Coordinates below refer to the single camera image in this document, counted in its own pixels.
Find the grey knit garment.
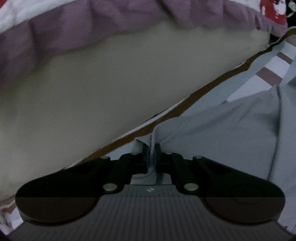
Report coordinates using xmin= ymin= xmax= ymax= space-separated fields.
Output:
xmin=132 ymin=80 xmax=295 ymax=197

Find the white red patterned bedspread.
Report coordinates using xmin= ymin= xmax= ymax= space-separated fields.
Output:
xmin=1 ymin=1 xmax=287 ymax=87

